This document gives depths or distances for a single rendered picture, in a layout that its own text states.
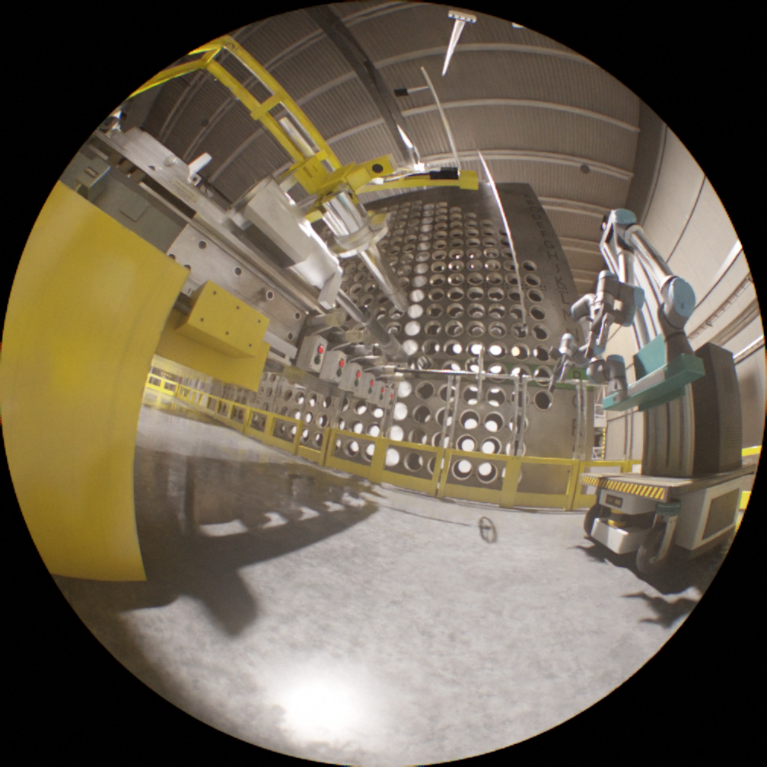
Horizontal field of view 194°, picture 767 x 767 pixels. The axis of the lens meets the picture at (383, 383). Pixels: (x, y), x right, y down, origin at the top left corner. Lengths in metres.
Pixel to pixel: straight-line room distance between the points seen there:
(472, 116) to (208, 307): 9.04
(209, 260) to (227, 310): 0.46
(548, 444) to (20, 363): 3.06
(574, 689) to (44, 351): 0.90
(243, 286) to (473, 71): 8.86
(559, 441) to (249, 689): 2.80
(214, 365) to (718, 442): 1.70
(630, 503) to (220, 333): 1.26
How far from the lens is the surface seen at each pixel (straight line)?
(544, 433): 2.71
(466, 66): 9.11
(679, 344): 1.05
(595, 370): 1.49
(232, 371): 0.61
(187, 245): 0.90
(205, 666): 0.45
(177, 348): 0.56
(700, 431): 1.33
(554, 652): 0.60
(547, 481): 2.74
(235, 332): 0.48
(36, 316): 0.47
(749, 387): 7.34
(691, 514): 1.07
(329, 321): 1.02
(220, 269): 0.91
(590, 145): 10.38
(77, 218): 0.50
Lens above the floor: 0.40
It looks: 13 degrees up
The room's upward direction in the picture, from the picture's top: 11 degrees clockwise
